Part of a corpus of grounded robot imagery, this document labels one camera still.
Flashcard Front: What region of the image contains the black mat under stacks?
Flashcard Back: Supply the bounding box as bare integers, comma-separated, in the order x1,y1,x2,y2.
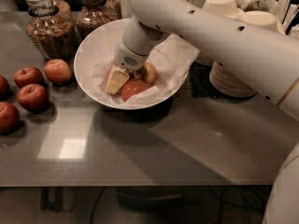
189,63,248,99

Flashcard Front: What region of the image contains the white paper liner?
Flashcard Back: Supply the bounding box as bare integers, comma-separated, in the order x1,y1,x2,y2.
91,35,198,109

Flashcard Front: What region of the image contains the dark red apple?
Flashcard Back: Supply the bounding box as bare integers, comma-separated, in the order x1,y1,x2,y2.
0,102,20,133
14,67,44,88
0,75,10,99
17,84,50,112

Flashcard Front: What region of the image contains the white bowl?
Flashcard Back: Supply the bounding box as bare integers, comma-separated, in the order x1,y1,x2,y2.
73,18,190,111

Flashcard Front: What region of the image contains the dark red apple middle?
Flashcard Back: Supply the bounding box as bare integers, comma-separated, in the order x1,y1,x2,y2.
17,84,50,112

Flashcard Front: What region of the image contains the glass cereal jar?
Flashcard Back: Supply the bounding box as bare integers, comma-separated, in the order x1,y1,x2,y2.
75,0,118,39
25,0,76,60

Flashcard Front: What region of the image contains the dark red apple lower left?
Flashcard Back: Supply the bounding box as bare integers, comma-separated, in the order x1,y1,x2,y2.
0,102,20,133

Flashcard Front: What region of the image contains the stack of paper bowls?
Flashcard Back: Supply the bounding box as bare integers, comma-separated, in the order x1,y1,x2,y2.
209,10,283,98
195,0,243,66

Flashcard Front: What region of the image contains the dark red apple upper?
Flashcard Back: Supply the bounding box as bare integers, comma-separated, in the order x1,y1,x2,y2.
14,67,44,88

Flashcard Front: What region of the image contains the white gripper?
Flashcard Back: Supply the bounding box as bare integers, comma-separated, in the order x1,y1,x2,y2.
105,15,171,95

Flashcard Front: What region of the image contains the back stack of paper bowls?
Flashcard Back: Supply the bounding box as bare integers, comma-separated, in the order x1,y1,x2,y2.
195,0,243,66

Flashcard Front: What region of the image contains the front stack of paper bowls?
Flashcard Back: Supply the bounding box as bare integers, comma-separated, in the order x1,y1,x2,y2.
209,10,283,98

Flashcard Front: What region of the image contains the left glass cereal jar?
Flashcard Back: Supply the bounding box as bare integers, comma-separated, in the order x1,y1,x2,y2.
25,0,76,60

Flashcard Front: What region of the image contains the right glass cereal jar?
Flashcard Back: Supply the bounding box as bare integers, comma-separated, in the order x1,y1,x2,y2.
75,0,118,39

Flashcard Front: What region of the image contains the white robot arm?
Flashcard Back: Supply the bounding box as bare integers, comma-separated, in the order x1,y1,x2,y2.
113,0,299,119

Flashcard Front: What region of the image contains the orange-red apple on table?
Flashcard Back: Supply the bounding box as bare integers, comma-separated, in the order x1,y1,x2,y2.
44,59,73,86

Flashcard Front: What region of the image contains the white plastic cutlery bundle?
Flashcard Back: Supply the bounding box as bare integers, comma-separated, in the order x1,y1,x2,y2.
235,0,299,39

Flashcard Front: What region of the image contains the front red apple in bowl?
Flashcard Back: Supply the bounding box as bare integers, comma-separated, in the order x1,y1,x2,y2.
121,78,149,102

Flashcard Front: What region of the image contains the dark red apple far left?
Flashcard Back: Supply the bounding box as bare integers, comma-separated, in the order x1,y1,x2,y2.
0,75,10,99

